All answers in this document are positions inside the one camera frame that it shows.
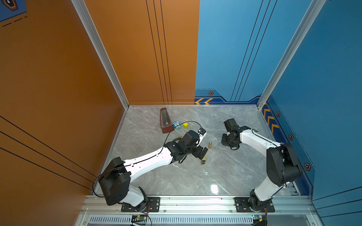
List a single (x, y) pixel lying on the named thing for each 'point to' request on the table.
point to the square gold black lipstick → (203, 161)
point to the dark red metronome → (166, 122)
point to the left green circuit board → (143, 217)
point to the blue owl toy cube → (177, 124)
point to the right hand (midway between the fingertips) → (224, 142)
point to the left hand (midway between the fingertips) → (201, 143)
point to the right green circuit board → (259, 217)
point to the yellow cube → (185, 125)
